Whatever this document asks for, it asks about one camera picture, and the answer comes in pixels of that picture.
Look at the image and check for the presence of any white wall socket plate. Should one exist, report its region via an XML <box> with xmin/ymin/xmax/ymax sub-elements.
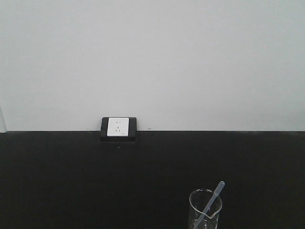
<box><xmin>107</xmin><ymin>117</ymin><xmax>129</xmax><ymax>137</ymax></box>

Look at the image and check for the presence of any black socket mounting box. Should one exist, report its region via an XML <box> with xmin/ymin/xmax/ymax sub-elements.
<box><xmin>100</xmin><ymin>117</ymin><xmax>137</xmax><ymax>143</ymax></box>

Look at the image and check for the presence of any clear plastic pipette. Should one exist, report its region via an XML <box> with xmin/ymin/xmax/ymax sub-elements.
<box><xmin>192</xmin><ymin>181</ymin><xmax>225</xmax><ymax>229</ymax></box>

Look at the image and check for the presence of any clear glass beaker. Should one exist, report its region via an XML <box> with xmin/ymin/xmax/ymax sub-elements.
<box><xmin>189</xmin><ymin>188</ymin><xmax>223</xmax><ymax>229</ymax></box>

